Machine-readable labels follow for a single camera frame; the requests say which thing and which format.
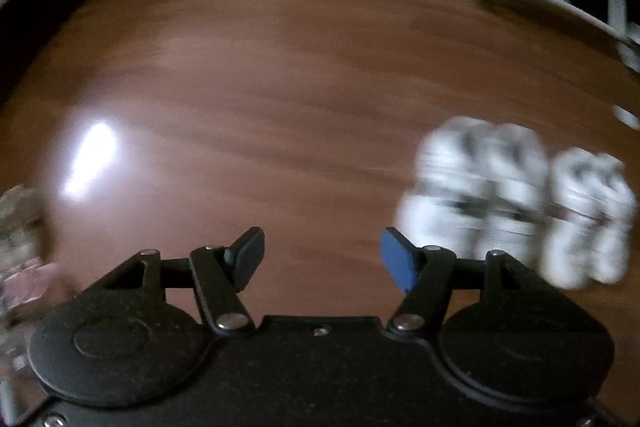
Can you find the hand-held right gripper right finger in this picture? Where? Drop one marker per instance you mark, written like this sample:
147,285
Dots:
397,259

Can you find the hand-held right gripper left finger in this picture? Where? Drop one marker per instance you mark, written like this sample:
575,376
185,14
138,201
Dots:
247,257

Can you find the white mesh sneaker navy heel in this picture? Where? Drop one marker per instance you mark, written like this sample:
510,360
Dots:
585,207

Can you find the pink baby shoe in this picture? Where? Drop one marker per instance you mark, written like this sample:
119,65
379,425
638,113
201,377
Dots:
30,287

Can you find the white sneaker black logo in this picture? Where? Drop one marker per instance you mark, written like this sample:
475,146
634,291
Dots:
520,167
440,167

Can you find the cream patterned sock shoe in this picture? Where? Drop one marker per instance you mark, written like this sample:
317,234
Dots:
20,222

